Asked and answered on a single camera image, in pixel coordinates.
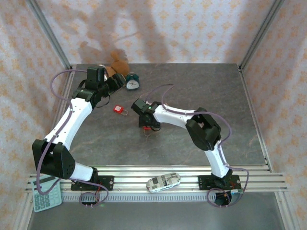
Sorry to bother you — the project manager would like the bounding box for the teal alarm clock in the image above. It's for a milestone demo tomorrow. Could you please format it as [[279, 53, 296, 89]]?
[[125, 73, 140, 91]]

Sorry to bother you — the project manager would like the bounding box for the brown plush dog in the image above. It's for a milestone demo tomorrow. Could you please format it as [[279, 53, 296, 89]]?
[[105, 50, 130, 81]]

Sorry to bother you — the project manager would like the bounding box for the silver printed pouch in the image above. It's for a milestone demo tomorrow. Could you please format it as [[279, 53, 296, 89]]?
[[146, 172, 182, 194]]

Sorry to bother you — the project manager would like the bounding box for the small black controller board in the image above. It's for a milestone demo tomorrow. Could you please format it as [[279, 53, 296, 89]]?
[[80, 191, 103, 208], [214, 191, 233, 207]]

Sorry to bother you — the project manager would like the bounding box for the teal calculator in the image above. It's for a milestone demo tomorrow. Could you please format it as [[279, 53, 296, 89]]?
[[30, 174, 63, 213]]

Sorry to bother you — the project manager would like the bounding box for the aluminium table side rail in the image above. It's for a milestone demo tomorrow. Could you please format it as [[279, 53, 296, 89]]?
[[14, 68, 77, 230], [238, 67, 300, 230]]

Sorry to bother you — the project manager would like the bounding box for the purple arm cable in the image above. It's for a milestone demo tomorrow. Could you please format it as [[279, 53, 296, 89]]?
[[145, 83, 250, 208], [35, 69, 109, 208]]

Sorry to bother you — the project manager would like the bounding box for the aluminium mounting rail bed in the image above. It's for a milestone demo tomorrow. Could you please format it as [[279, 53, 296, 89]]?
[[25, 165, 287, 194]]

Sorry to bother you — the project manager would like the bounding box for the aluminium frame post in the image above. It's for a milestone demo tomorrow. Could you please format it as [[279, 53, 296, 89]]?
[[25, 0, 72, 72], [238, 0, 286, 71]]

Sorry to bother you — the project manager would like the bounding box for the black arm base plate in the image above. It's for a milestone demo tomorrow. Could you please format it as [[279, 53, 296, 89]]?
[[71, 175, 115, 192], [198, 174, 241, 191]]

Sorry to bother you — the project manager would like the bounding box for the grey slotted cable duct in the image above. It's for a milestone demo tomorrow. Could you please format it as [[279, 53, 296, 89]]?
[[61, 193, 216, 203]]

